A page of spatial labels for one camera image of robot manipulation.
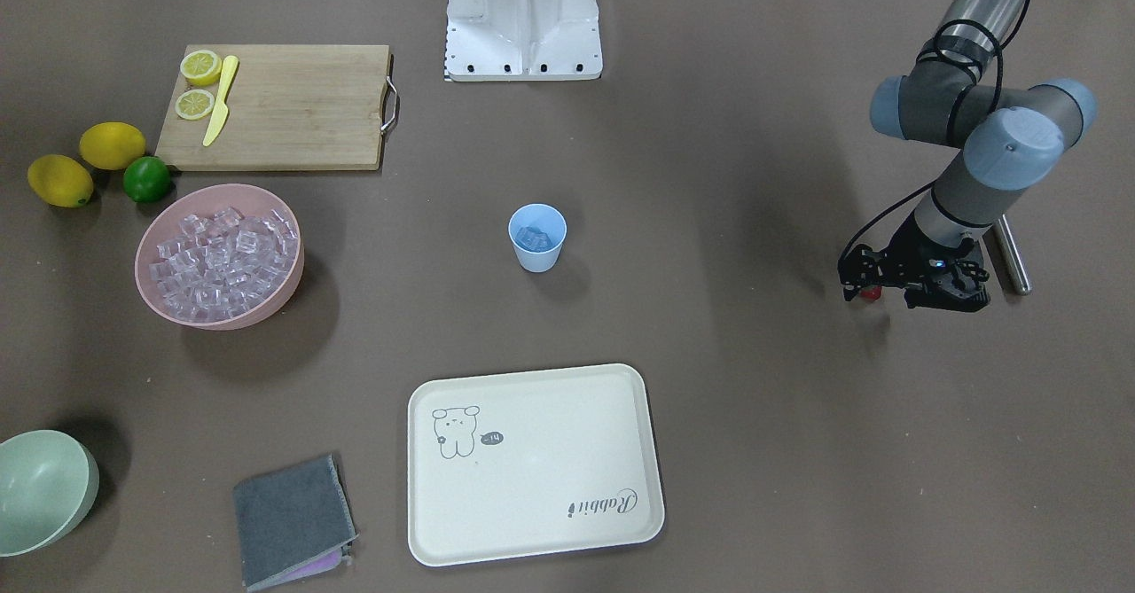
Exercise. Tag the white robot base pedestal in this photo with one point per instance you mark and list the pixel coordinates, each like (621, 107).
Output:
(522, 41)

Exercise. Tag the pink bowl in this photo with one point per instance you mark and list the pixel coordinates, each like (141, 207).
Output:
(247, 199)

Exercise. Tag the grey folded cloth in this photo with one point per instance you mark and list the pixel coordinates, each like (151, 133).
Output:
(293, 524)

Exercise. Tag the cream rabbit tray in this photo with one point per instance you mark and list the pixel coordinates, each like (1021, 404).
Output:
(520, 464)

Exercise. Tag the lemon slice near knife tip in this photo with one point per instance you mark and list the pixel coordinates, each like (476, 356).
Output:
(193, 105)

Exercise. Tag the yellow lemon farther out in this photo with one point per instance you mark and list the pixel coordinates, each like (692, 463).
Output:
(60, 181)

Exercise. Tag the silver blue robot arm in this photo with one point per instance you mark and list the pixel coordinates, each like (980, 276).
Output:
(1007, 141)

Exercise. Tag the steel muddler black tip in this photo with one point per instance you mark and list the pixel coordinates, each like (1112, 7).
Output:
(1013, 263)

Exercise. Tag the yellow plastic knife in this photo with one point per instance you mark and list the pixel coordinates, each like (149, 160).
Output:
(221, 110)

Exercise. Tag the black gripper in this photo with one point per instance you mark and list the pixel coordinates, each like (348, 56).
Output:
(904, 249)

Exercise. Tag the lemon slice near knife handle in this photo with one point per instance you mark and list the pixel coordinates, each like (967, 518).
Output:
(201, 68)

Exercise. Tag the green lime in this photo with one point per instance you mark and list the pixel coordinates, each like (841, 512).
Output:
(147, 179)

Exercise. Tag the clear ice cubes pile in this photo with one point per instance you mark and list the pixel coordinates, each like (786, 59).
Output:
(222, 266)

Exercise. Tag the light blue plastic cup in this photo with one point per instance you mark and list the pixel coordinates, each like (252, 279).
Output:
(550, 220)

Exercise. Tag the yellow lemon nearer board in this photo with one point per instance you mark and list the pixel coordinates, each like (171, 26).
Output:
(112, 146)

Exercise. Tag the wooden cutting board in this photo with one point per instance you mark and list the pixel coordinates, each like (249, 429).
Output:
(293, 107)

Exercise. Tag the ice cube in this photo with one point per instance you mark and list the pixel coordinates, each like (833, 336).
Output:
(531, 238)

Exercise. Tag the light green bowl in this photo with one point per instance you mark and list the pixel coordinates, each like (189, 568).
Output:
(49, 482)

